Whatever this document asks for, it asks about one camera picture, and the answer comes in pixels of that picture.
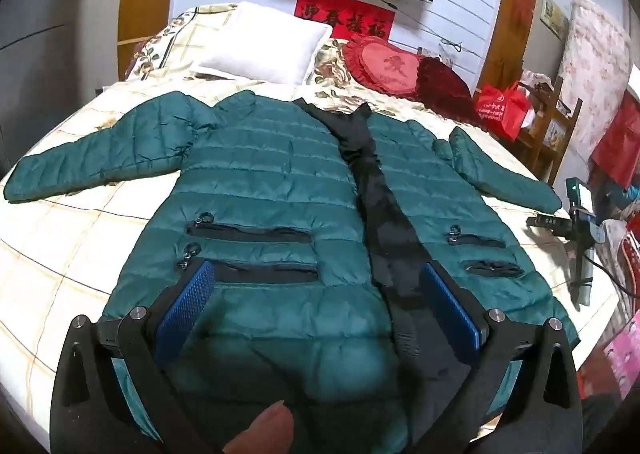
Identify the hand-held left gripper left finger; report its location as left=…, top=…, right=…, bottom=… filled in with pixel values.
left=49, top=259, right=221, bottom=454

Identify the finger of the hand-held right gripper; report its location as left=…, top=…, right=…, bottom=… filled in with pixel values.
left=572, top=244, right=596, bottom=311

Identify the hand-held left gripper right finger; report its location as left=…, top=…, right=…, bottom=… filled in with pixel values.
left=400, top=261, right=584, bottom=454

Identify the green quilted down jacket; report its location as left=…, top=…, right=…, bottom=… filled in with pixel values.
left=4, top=90, right=581, bottom=454

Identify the person's left hand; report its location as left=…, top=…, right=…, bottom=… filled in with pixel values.
left=222, top=400, right=296, bottom=454

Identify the pink gift bag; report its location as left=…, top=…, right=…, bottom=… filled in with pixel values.
left=602, top=324, right=640, bottom=400

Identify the red hanging cloth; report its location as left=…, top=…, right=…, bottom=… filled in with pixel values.
left=590, top=92, right=640, bottom=190

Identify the wooden shelf rack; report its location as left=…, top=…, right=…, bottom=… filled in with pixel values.
left=510, top=69, right=583, bottom=185

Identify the cream floral checked bedspread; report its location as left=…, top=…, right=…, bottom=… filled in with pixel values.
left=0, top=2, right=631, bottom=454

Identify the red shopping bag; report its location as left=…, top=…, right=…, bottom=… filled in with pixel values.
left=474, top=81, right=532, bottom=141

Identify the pink floral quilt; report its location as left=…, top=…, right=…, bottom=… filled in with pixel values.
left=557, top=0, right=633, bottom=160

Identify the dark red velvet cushion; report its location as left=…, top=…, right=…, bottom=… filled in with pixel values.
left=415, top=56, right=483, bottom=127

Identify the red heart-shaped cushion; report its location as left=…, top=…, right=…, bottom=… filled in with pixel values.
left=342, top=33, right=426, bottom=96

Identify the white pillow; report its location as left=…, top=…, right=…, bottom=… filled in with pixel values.
left=192, top=1, right=333, bottom=85

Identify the grey wardrobe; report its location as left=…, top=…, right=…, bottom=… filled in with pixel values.
left=0, top=0, right=126, bottom=175

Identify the framed wall picture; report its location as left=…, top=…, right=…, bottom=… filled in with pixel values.
left=540, top=0, right=568, bottom=40

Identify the red wall banner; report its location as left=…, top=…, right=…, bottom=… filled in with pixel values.
left=294, top=0, right=392, bottom=40

